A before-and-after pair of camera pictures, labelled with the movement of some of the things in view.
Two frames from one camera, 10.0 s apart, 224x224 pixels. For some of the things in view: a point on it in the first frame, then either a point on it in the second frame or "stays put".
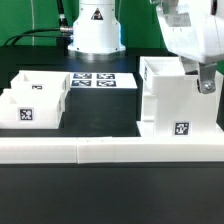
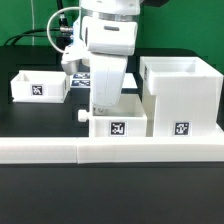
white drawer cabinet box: [173, 106] stays put
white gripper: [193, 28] → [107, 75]
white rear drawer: [41, 83] stays put
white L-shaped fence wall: [112, 149] stays put
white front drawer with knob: [32, 108] → [125, 118]
